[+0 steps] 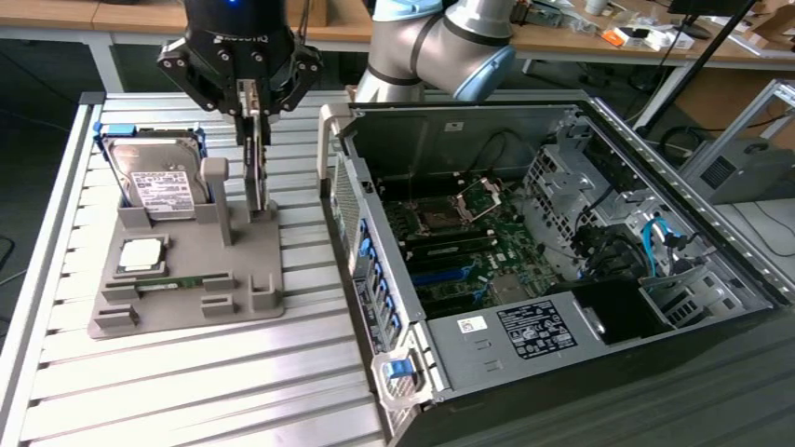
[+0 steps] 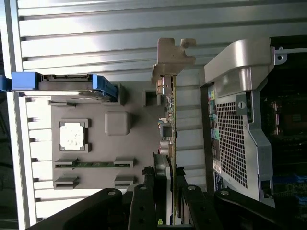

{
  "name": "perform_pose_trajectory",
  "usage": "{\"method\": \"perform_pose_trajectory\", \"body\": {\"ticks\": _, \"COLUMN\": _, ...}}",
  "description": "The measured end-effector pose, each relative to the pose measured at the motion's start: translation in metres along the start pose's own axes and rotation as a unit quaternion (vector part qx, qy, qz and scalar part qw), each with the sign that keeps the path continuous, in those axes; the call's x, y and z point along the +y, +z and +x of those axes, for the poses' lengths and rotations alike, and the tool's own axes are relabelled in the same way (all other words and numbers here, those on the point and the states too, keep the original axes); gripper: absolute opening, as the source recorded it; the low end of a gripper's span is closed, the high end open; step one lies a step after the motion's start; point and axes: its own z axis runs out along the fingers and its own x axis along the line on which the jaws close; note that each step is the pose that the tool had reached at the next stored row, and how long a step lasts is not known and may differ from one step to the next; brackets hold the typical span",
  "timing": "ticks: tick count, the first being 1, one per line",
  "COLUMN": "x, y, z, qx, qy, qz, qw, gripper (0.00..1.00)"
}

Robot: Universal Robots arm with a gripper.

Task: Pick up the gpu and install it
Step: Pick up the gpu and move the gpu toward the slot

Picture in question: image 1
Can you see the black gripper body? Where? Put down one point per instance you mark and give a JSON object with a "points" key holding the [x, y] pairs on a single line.
{"points": [[239, 42]]}

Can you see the green graphics card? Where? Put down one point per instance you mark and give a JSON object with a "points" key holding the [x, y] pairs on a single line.
{"points": [[255, 177]]}

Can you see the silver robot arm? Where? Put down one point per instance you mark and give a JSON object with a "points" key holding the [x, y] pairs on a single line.
{"points": [[435, 37]]}

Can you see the brown cardboard box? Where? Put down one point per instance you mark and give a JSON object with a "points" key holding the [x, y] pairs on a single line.
{"points": [[317, 13]]}

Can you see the open black PC case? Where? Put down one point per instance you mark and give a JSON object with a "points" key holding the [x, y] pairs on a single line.
{"points": [[391, 139]]}

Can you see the hard disk in blue carrier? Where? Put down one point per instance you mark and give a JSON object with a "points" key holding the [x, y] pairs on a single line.
{"points": [[155, 177]]}

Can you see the grey parts rack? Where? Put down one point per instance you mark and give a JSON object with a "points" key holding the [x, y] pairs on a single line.
{"points": [[185, 251]]}

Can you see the CPU socket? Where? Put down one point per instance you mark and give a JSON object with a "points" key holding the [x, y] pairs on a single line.
{"points": [[437, 219]]}

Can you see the silver CPU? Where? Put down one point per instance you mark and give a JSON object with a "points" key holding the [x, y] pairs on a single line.
{"points": [[141, 255]]}

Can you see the silver socket cover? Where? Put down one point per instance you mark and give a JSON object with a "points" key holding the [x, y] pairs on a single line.
{"points": [[481, 198]]}

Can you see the silver electronic device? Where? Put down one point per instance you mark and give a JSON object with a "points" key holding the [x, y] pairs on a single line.
{"points": [[543, 14]]}

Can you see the green RAM stick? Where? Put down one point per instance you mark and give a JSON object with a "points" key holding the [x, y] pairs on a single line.
{"points": [[171, 282]]}

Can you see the blue expansion slot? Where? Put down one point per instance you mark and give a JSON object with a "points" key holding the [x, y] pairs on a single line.
{"points": [[437, 277]]}

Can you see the white mug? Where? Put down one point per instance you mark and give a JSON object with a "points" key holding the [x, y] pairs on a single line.
{"points": [[597, 6]]}

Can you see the green motherboard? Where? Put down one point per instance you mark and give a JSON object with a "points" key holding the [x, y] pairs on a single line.
{"points": [[517, 253]]}

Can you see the silver metal disk bay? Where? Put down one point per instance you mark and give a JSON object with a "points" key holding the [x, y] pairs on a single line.
{"points": [[689, 298], [596, 186]]}

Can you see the silver chipset heatsink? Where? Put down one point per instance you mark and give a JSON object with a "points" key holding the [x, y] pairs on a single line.
{"points": [[513, 288]]}

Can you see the blue plastic case latch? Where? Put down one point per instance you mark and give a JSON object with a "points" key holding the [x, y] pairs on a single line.
{"points": [[397, 369]]}

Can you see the black monitor stand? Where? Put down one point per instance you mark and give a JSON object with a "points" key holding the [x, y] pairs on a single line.
{"points": [[692, 28]]}

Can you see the grey power supply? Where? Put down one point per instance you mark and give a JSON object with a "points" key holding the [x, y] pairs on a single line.
{"points": [[472, 354]]}

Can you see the black pole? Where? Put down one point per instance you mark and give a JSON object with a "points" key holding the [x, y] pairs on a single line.
{"points": [[703, 58]]}

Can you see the grey cabinet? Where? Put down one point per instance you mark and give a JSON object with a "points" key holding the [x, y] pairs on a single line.
{"points": [[751, 172]]}

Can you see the brown cardboard piece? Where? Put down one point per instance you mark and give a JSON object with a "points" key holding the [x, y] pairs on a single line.
{"points": [[776, 28]]}

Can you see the wooden desk with white frame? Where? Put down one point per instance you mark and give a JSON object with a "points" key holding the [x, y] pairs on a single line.
{"points": [[61, 18], [746, 60]]}

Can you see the aluminium profile frame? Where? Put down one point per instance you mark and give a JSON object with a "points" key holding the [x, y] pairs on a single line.
{"points": [[767, 100]]}

